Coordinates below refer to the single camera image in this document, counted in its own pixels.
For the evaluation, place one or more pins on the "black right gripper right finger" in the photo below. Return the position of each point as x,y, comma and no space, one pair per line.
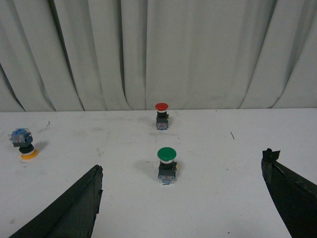
294,197

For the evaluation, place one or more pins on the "white curtain backdrop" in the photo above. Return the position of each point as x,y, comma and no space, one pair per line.
107,55

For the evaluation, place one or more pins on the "yellow push button switch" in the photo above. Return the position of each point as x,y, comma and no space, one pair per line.
22,138

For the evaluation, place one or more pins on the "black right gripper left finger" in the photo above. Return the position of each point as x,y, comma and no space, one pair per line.
73,214

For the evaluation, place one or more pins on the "green push button switch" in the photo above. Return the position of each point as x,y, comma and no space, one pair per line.
167,166

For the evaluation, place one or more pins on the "red push button switch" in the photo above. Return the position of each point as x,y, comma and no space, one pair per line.
162,116

